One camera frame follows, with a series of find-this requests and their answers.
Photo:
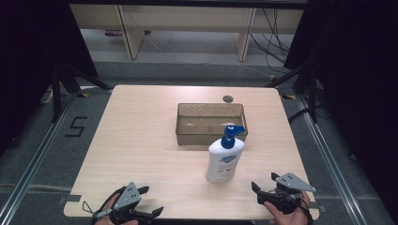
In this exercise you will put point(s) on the black metal stand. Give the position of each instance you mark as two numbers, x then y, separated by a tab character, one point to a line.
312	93
57	93

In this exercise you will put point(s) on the person's left hand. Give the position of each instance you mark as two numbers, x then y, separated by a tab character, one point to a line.
104	222

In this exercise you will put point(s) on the grey tape strip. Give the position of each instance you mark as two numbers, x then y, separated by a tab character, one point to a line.
319	208
70	198

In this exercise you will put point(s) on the grey round table hole cap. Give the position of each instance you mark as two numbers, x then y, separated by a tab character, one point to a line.
227	99

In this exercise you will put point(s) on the aluminium floor rail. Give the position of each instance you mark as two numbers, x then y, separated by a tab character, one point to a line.
331	168
34	159

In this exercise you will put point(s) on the person's right hand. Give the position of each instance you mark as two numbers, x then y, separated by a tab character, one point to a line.
291	219

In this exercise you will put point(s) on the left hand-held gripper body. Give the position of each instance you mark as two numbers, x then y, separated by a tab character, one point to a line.
127	195

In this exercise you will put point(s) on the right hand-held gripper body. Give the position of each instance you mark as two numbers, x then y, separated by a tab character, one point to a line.
292	182

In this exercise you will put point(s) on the black curtain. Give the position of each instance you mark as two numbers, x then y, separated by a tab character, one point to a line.
359	78
28	62

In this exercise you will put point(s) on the clear brown plastic storage box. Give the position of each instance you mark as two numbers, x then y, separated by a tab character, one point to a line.
197	125

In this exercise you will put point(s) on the light wooden desk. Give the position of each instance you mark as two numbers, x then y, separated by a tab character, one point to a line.
187	18

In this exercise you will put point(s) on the yellow black floor tape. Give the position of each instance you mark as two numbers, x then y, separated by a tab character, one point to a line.
289	97

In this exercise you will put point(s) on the white pump bottle blue cap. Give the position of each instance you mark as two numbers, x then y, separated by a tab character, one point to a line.
223	159

